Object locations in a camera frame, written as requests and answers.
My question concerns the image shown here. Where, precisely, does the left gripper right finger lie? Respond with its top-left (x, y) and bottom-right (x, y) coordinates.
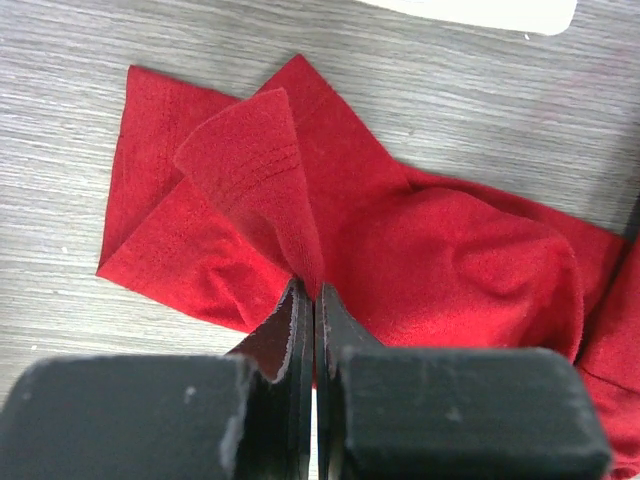
top-left (315, 285), bottom-right (612, 479)

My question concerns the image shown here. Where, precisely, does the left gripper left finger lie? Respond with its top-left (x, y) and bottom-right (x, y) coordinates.
top-left (1, 280), bottom-right (313, 479)

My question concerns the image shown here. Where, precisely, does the red t-shirt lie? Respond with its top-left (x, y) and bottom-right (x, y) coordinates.
top-left (97, 56), bottom-right (639, 479)

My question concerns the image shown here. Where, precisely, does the folded white t-shirt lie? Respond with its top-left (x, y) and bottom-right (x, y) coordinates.
top-left (363, 0), bottom-right (578, 36)

